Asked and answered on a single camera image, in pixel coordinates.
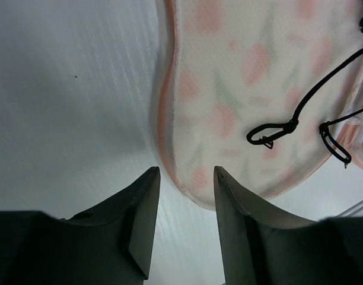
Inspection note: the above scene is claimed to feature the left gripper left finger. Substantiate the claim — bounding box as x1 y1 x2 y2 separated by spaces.
0 167 161 284

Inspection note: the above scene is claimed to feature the aluminium mounting rail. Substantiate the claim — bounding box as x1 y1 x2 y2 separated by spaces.
338 200 363 217

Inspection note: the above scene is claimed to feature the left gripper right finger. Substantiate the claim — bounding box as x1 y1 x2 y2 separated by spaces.
214 166 363 284

